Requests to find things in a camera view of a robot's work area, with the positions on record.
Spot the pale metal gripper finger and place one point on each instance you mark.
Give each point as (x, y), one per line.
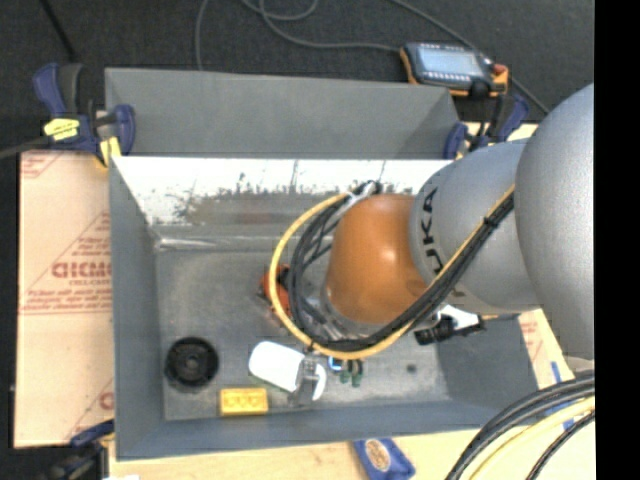
(308, 375)

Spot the white plastic cup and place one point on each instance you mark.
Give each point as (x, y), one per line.
(272, 363)

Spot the red-orange round thing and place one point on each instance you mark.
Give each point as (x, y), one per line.
(278, 293)

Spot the yellow flat block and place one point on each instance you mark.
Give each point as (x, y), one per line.
(244, 401)

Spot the grey metal bin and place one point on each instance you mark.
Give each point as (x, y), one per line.
(215, 288)

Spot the black round wheel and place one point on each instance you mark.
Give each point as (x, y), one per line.
(191, 364)

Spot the black cylinder on white bracket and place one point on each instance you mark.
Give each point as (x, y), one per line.
(440, 330)

